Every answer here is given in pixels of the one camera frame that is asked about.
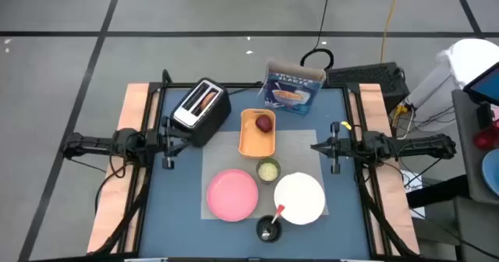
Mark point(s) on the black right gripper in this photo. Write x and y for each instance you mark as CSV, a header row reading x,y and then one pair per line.
x,y
347,147

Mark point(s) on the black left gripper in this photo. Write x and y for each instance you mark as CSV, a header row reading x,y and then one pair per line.
x,y
167,143

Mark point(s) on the blue cereal box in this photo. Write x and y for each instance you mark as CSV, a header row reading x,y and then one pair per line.
x,y
292,94

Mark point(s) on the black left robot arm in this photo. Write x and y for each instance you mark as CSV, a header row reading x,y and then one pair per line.
x,y
97,143

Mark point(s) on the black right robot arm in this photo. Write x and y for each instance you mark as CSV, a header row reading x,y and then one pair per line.
x,y
409,147

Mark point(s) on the yellow tape tag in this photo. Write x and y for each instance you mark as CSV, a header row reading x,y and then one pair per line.
x,y
346,125

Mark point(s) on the black two-slot toaster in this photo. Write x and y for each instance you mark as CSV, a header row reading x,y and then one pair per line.
x,y
210,125

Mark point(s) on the beige woven placemat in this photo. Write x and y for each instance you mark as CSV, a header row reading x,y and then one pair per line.
x,y
222,153

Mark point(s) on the brown toast slice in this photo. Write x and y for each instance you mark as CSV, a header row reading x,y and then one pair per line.
x,y
208,102

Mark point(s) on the white bowl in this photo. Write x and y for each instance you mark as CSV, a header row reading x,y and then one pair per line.
x,y
299,197

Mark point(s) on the green glass cup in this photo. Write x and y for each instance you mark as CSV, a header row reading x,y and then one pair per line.
x,y
268,171

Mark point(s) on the wooden side board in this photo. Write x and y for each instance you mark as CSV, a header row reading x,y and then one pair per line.
x,y
132,106
390,199

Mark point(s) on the orange plastic tray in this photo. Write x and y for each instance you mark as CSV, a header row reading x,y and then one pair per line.
x,y
253,143

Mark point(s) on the pink plate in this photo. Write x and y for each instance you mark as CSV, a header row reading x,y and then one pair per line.
x,y
232,195

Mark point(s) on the black computer case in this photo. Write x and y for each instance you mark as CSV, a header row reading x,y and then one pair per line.
x,y
370,76

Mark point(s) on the white paper sheet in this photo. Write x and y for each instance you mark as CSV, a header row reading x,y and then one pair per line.
x,y
413,180

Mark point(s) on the black mesh cup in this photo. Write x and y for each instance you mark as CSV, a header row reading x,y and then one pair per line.
x,y
263,231

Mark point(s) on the grey side table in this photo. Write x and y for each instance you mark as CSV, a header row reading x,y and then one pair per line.
x,y
468,156

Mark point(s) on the red round object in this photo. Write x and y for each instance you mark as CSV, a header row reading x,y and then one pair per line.
x,y
486,139

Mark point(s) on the white trash bin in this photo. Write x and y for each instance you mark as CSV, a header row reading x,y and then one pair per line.
x,y
464,59

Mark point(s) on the blue plate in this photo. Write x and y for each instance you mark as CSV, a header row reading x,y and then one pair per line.
x,y
492,172

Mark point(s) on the black tablet screen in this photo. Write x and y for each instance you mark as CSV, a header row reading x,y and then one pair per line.
x,y
487,86

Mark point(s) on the black table frame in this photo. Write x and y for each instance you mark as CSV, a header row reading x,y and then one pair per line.
x,y
249,86

